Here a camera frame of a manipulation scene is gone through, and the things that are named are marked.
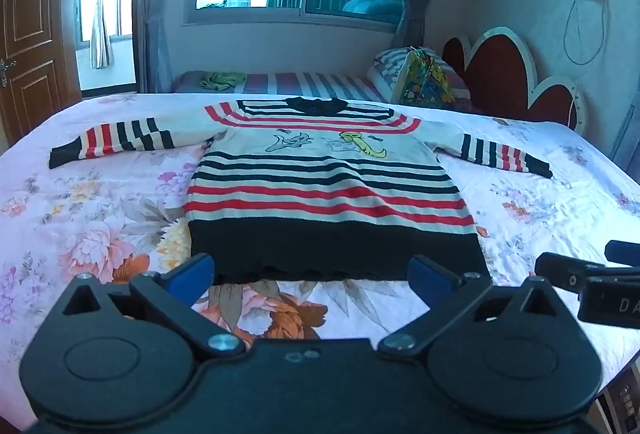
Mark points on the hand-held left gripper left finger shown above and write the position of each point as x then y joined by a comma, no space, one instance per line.
192,276

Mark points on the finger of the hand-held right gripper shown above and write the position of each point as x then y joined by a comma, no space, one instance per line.
565,271
625,251

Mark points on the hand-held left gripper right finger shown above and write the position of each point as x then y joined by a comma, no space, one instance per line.
427,279

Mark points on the striped knit sweater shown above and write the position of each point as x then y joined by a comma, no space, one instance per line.
325,184

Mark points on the grey device with buttons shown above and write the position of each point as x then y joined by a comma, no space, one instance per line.
622,404

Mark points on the pink floral bed sheet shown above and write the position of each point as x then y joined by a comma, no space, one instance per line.
90,214

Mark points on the colourful printed bag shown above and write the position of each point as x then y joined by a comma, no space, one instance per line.
422,86

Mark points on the green cloth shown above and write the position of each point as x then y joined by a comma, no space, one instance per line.
222,80

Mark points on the red scalloped headboard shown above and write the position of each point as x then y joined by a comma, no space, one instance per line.
500,74

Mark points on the striped pillow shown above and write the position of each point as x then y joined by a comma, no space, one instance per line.
389,64

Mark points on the small bed with striped sheet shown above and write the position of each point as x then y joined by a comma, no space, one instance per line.
310,84

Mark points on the blue cushion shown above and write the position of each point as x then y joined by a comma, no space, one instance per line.
372,8

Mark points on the brown wooden door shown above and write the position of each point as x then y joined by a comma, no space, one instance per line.
30,39

